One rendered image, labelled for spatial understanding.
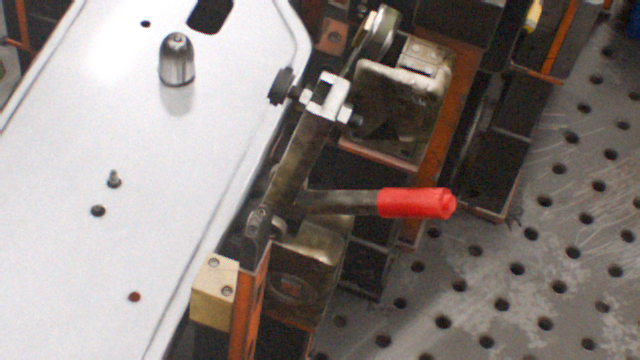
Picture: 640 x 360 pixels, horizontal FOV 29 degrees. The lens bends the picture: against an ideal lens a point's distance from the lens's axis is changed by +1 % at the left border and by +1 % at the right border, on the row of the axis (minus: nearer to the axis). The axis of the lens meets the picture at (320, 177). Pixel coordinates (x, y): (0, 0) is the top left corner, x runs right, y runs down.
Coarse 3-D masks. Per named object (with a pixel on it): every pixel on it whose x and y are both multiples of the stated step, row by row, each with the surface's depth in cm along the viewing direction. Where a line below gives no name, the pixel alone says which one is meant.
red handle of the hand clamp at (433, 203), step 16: (304, 192) 93; (320, 192) 92; (336, 192) 91; (352, 192) 90; (368, 192) 90; (384, 192) 88; (400, 192) 88; (416, 192) 87; (432, 192) 86; (448, 192) 87; (304, 208) 92; (320, 208) 91; (336, 208) 91; (352, 208) 90; (368, 208) 89; (384, 208) 88; (400, 208) 87; (416, 208) 87; (432, 208) 86; (448, 208) 86
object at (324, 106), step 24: (288, 72) 81; (288, 96) 82; (312, 96) 82; (336, 96) 81; (312, 120) 81; (336, 120) 82; (360, 120) 82; (288, 144) 85; (312, 144) 83; (288, 168) 87; (288, 192) 89
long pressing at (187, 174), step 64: (128, 0) 112; (192, 0) 112; (256, 0) 113; (64, 64) 107; (128, 64) 108; (256, 64) 109; (0, 128) 103; (64, 128) 103; (128, 128) 104; (192, 128) 105; (256, 128) 105; (0, 192) 99; (64, 192) 100; (128, 192) 101; (192, 192) 101; (0, 256) 96; (64, 256) 97; (128, 256) 97; (192, 256) 98; (0, 320) 93; (64, 320) 94; (128, 320) 94
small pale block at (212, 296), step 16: (208, 256) 91; (208, 272) 90; (224, 272) 90; (192, 288) 89; (208, 288) 89; (224, 288) 90; (192, 304) 91; (208, 304) 90; (224, 304) 90; (192, 320) 94; (208, 320) 93; (224, 320) 92; (208, 336) 96; (224, 336) 94; (208, 352) 98; (224, 352) 97
